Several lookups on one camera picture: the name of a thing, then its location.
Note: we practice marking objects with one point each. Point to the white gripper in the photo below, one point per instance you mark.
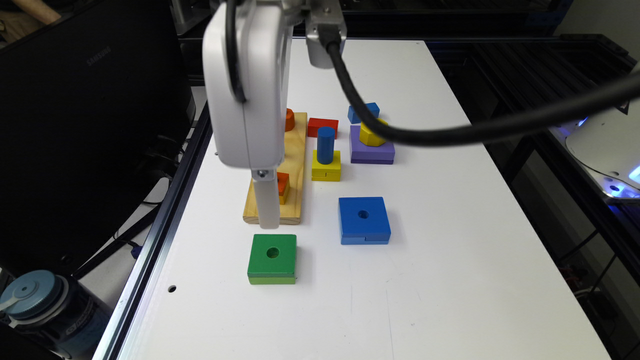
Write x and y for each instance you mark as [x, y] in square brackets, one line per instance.
[251, 134]

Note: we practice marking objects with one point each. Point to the green square block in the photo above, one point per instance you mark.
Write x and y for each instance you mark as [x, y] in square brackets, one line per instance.
[272, 259]

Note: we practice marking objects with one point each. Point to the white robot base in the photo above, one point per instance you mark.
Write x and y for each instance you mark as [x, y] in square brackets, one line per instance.
[606, 147]

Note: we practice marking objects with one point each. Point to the orange and yellow block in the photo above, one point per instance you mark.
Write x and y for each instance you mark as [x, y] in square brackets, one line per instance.
[283, 182]

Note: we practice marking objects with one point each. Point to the yellow square block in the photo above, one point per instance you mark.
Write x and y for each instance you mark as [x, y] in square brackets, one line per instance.
[326, 172]

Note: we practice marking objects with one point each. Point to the orange peg block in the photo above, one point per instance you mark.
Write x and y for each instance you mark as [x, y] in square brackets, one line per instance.
[290, 120]

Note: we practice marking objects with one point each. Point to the red block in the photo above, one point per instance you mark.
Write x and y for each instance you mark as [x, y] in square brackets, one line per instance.
[315, 124]

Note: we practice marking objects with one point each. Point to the large blue square block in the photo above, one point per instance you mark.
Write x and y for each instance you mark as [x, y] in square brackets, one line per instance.
[364, 221]

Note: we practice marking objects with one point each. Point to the yellow octagonal nut block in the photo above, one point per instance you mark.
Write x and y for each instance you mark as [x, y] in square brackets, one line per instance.
[369, 138]

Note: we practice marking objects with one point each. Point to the purple square block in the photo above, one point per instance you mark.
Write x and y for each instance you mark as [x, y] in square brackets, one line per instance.
[364, 154]

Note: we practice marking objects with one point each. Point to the small blue rectangular block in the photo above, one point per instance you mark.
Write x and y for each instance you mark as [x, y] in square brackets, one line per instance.
[354, 118]

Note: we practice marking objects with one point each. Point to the wooden base board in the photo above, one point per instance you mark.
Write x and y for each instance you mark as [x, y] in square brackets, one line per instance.
[294, 166]

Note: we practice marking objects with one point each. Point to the blue cylinder peg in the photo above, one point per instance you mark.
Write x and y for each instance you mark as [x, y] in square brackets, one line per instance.
[325, 145]

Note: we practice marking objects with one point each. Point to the black Samsung monitor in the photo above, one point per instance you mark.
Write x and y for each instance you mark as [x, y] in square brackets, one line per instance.
[94, 111]

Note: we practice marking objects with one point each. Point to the blue lidded water bottle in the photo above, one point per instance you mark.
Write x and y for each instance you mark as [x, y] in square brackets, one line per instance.
[56, 312]

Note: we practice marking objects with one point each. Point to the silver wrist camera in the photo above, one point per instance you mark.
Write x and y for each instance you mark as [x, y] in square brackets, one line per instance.
[325, 24]

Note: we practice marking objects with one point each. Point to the black aluminium table frame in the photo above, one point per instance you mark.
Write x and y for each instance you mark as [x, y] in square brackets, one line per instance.
[117, 339]

